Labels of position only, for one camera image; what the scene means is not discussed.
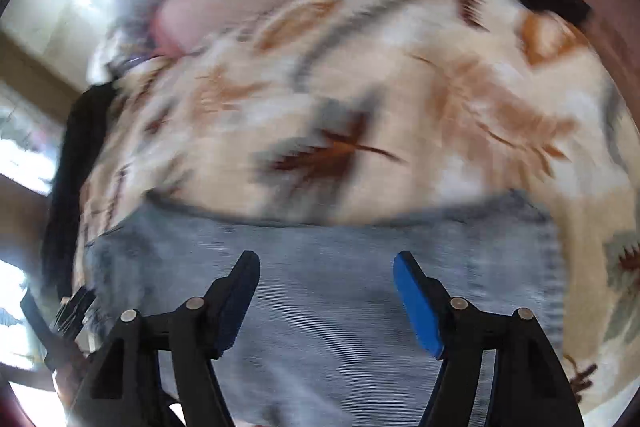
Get large dark cloth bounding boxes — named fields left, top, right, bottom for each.
left=42, top=82, right=118, bottom=303

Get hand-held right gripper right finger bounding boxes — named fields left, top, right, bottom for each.
left=393, top=251, right=586, bottom=427

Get leaf printed fleece blanket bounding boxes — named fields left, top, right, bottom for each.
left=75, top=0, right=636, bottom=413

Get blue denim pants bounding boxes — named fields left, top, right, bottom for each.
left=82, top=189, right=568, bottom=427

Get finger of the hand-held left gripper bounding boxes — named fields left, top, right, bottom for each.
left=50, top=284, right=99, bottom=344

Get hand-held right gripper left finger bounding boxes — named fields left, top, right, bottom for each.
left=65, top=251, right=261, bottom=427

